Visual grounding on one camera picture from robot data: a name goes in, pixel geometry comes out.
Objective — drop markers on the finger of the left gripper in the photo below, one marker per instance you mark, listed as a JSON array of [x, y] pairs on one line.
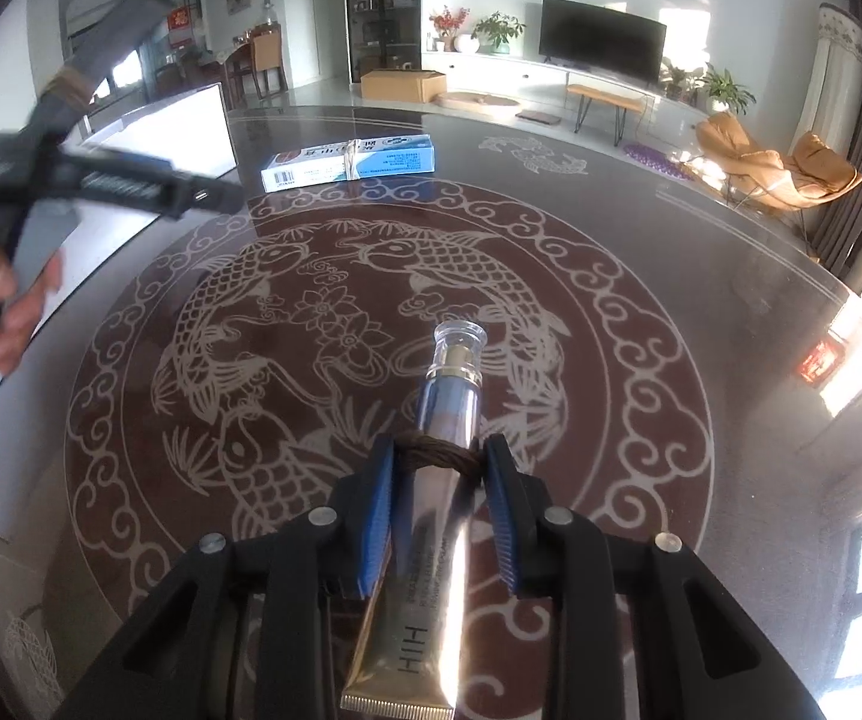
[[184, 192]]

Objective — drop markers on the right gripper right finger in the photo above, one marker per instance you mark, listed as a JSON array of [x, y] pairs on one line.
[[647, 614]]

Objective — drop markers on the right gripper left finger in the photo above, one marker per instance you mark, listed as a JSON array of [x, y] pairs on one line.
[[258, 607]]

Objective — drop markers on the gold cosmetic tube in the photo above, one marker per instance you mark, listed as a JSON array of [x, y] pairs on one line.
[[407, 660]]

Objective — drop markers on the white cardboard sorting box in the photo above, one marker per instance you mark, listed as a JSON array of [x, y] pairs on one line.
[[191, 125]]

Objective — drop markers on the person's left hand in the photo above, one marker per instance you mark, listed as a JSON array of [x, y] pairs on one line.
[[25, 310]]

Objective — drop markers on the wooden dining table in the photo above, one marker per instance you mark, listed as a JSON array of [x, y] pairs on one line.
[[259, 59]]

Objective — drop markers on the blue white toothpaste box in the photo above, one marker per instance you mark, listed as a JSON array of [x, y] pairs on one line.
[[350, 161]]

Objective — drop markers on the brown cardboard box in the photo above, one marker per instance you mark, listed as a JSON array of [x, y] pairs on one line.
[[403, 86]]

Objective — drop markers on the dark display cabinet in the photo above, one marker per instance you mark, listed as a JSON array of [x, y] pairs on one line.
[[383, 35]]

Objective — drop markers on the red flower vase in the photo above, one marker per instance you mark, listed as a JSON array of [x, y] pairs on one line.
[[446, 24]]

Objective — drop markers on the green potted plant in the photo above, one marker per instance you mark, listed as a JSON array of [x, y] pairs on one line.
[[496, 32]]

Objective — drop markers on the black flat television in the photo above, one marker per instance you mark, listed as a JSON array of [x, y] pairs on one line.
[[589, 36]]

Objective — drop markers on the purple floor mat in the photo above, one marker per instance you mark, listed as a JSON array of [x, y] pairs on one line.
[[655, 160]]

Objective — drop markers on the orange lounge chair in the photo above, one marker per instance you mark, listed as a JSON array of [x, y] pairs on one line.
[[810, 175]]

